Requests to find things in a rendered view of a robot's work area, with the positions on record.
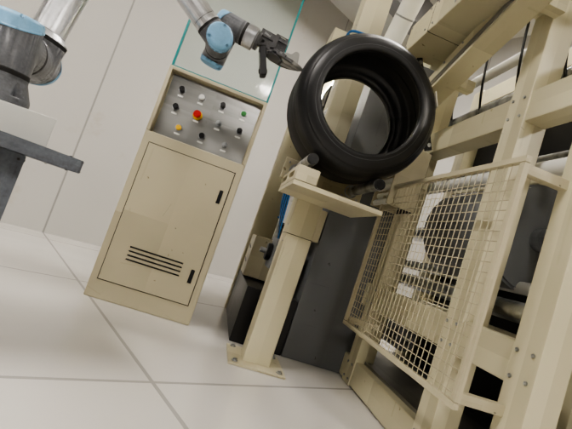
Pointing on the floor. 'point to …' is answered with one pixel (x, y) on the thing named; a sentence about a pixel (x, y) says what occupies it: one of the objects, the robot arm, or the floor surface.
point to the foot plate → (252, 363)
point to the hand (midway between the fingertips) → (299, 70)
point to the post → (305, 213)
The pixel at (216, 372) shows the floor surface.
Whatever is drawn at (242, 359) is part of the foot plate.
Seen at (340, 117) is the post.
